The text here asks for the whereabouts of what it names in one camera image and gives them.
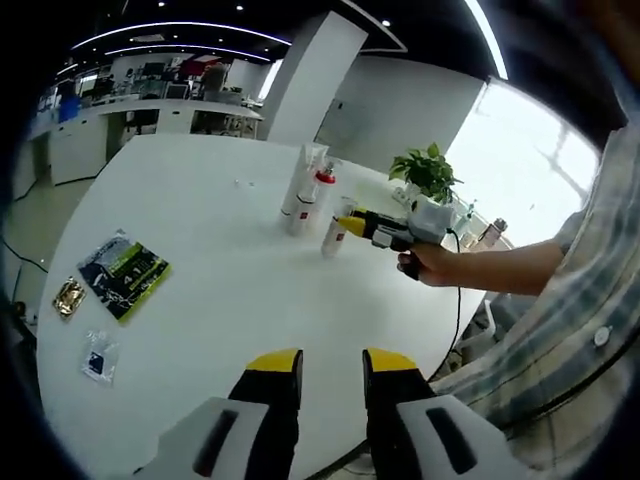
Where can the large bright window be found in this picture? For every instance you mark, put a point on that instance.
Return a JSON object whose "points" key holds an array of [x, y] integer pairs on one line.
{"points": [[525, 165]]}

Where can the blue storage box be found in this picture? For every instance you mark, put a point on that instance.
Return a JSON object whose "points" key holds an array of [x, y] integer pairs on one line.
{"points": [[69, 110]]}

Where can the person's right hand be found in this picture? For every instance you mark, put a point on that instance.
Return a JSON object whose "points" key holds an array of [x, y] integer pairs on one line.
{"points": [[445, 265]]}

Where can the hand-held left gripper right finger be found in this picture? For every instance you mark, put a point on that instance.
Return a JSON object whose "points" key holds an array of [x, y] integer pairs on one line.
{"points": [[395, 415]]}

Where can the gold foil skincare sachet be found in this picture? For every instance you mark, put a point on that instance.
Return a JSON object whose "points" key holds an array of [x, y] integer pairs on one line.
{"points": [[70, 298]]}

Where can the clear blue skincare sachet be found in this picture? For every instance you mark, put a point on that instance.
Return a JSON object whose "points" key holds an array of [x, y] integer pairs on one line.
{"points": [[100, 357]]}

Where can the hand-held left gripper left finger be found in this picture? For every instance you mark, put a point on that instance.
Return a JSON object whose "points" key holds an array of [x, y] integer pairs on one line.
{"points": [[270, 415]]}

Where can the white power strip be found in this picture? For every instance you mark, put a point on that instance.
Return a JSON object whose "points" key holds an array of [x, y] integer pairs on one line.
{"points": [[400, 194]]}

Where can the clear pump bottle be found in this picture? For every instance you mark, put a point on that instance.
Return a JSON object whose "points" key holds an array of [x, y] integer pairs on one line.
{"points": [[470, 212]]}

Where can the tall white skincare tube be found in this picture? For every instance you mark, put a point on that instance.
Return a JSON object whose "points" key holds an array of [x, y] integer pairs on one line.
{"points": [[300, 175]]}

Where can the green potted plant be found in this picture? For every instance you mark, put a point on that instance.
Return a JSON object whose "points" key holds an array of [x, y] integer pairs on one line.
{"points": [[425, 167]]}

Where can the dark green skincare sachet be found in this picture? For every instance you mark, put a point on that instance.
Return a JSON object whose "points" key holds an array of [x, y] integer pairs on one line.
{"points": [[125, 280]]}

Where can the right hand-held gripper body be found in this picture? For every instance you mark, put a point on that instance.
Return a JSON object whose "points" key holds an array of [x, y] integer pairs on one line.
{"points": [[430, 222]]}

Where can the white skincare bottle red label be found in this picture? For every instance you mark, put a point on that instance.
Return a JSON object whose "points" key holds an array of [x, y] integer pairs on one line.
{"points": [[332, 245]]}

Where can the red-capped skincare bottle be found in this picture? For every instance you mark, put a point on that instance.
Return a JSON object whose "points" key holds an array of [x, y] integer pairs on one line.
{"points": [[327, 176]]}

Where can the white office desk row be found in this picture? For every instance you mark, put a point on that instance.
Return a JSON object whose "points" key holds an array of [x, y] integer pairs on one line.
{"points": [[165, 105]]}

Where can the person's plaid shirt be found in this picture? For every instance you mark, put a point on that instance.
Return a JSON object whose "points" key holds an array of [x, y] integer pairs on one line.
{"points": [[575, 325]]}

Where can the long ceiling light strip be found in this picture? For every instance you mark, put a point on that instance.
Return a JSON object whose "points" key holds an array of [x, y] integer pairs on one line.
{"points": [[495, 42]]}

